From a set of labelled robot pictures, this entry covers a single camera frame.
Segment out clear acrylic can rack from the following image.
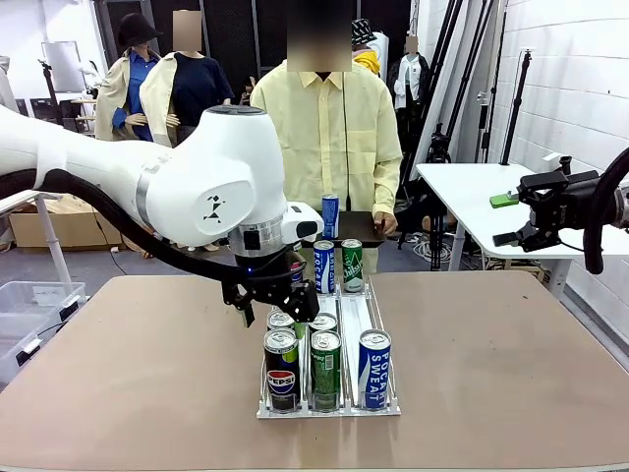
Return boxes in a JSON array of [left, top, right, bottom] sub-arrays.
[[256, 272, 402, 420]]

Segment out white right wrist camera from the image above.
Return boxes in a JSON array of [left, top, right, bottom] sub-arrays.
[[542, 151, 574, 174]]

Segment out blue Pocari Sweat can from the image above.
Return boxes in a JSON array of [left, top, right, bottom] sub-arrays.
[[321, 195, 341, 241], [358, 328, 393, 412], [313, 240, 338, 295]]

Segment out mannequin with yellow hoodie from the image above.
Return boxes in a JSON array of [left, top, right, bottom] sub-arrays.
[[350, 18, 382, 76]]

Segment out person in yellow shirt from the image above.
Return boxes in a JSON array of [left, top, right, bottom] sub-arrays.
[[249, 0, 405, 275]]

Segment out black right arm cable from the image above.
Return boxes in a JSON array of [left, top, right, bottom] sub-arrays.
[[583, 146, 629, 275]]

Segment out mannequin with black hat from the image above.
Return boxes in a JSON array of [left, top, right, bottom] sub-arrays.
[[94, 13, 164, 145]]

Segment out mannequin with navy top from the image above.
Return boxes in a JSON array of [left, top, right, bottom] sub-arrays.
[[140, 9, 237, 149]]

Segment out black upright stand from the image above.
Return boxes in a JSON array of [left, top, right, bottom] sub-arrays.
[[499, 48, 535, 166]]

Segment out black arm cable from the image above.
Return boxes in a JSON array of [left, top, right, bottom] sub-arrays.
[[0, 168, 296, 296], [583, 146, 629, 275]]

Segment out clear plastic storage bin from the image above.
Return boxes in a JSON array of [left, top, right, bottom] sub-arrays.
[[0, 280, 87, 324], [0, 313, 56, 385]]

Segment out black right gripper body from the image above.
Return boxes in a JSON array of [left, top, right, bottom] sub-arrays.
[[517, 168, 618, 231]]

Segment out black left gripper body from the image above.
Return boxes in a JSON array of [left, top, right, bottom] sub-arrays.
[[220, 245, 309, 304]]

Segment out dark brown serving tray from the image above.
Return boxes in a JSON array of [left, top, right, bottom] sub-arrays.
[[314, 210, 387, 249]]

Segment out brown cardboard box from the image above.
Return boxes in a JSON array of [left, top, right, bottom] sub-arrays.
[[8, 194, 125, 250]]

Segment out green Chilsung cider can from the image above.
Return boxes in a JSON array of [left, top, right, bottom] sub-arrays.
[[308, 312, 339, 340], [340, 238, 365, 294], [310, 329, 343, 413]]

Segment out black leaning tripod poles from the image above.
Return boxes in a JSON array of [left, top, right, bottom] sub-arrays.
[[406, 0, 498, 166]]

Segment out person's left forearm yellow sleeve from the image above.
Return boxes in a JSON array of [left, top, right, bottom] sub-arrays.
[[371, 147, 405, 218]]

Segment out person's left hand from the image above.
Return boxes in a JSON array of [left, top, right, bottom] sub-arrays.
[[372, 210, 400, 239]]

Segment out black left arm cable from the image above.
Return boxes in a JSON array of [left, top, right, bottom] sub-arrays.
[[0, 168, 296, 296]]

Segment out black light stand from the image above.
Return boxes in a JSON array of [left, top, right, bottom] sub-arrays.
[[37, 59, 68, 130]]

